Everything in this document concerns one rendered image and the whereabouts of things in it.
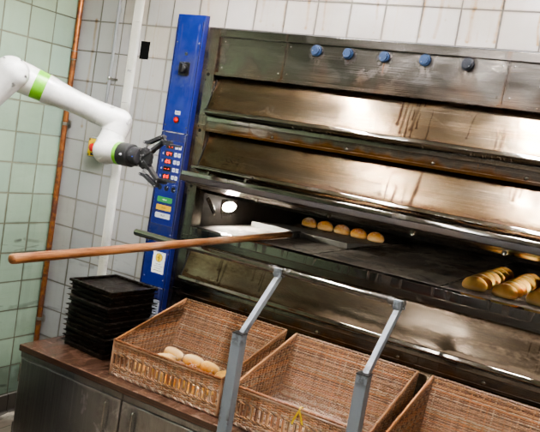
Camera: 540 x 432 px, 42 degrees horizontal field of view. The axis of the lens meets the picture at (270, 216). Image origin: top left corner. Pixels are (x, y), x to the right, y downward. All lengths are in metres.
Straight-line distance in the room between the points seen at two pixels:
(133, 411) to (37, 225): 1.34
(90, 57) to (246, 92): 0.97
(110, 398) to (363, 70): 1.68
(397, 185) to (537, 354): 0.81
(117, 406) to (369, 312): 1.08
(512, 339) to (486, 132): 0.77
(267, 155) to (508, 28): 1.12
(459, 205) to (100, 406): 1.64
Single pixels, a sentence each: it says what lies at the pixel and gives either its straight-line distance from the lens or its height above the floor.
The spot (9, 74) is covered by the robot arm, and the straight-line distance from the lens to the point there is 2.76.
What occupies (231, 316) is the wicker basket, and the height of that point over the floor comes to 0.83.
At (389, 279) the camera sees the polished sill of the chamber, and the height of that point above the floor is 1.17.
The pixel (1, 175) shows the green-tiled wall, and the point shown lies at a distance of 3.70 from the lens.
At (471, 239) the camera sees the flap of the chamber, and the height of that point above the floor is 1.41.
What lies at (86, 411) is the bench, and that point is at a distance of 3.14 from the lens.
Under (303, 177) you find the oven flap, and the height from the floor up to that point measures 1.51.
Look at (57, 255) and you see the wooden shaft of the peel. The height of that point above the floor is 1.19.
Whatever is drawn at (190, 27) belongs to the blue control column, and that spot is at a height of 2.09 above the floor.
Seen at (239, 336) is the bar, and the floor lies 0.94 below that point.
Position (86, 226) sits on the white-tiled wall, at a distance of 3.79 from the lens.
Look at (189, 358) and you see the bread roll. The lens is 3.20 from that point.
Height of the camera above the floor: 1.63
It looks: 6 degrees down
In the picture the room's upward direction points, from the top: 9 degrees clockwise
